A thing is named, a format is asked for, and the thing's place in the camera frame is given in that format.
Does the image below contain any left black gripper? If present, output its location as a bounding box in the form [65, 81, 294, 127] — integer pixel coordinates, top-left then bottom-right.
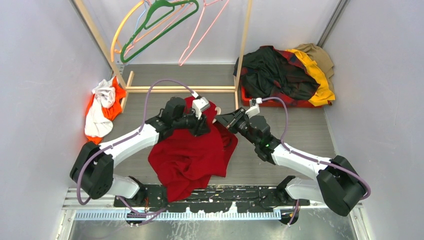
[173, 106, 211, 138]

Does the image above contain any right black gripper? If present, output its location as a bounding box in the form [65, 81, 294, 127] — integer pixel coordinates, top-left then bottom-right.
[214, 107, 259, 147]

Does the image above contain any red skirt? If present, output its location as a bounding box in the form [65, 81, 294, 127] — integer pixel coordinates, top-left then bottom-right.
[148, 103, 238, 202]

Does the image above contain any beige plastic hanger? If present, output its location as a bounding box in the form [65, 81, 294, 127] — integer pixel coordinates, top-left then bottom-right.
[212, 106, 222, 124]

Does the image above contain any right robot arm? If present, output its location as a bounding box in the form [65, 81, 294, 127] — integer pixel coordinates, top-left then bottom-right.
[215, 107, 371, 217]

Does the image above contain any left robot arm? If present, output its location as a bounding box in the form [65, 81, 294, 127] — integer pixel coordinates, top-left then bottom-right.
[69, 96, 211, 207]

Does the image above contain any light blue hanger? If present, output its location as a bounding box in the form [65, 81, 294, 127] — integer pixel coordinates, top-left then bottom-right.
[133, 0, 152, 34]

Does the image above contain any green hanger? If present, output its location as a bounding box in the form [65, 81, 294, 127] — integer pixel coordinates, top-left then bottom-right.
[119, 0, 201, 64]

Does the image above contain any orange hanger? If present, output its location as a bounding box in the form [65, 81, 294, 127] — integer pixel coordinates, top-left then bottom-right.
[109, 0, 193, 63]

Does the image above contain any red plastic bin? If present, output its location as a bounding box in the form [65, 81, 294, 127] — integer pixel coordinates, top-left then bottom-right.
[240, 86, 323, 108]

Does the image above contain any dark plaid garment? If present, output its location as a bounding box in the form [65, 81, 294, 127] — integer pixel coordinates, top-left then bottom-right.
[239, 45, 320, 108]

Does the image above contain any wooden clothes rack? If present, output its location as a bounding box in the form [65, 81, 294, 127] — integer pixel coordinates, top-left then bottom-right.
[70, 0, 253, 110]

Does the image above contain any yellow garment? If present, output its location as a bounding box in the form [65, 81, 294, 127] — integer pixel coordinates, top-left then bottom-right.
[286, 49, 336, 107]

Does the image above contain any orange and white garment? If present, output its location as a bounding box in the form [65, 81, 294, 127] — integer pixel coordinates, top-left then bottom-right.
[84, 76, 127, 144]

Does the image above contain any tan garment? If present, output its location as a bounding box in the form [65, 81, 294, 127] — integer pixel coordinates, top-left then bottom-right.
[295, 43, 335, 92]

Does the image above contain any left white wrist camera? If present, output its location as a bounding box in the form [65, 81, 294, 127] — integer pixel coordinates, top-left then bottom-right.
[191, 92, 210, 120]

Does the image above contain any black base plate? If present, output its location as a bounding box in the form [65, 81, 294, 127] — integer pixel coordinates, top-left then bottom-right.
[127, 184, 296, 213]

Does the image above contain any pink wire hanger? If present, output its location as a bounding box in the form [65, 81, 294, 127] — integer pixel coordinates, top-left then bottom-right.
[177, 0, 230, 67]

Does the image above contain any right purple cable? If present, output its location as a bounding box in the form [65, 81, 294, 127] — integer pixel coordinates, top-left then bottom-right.
[256, 96, 372, 227]

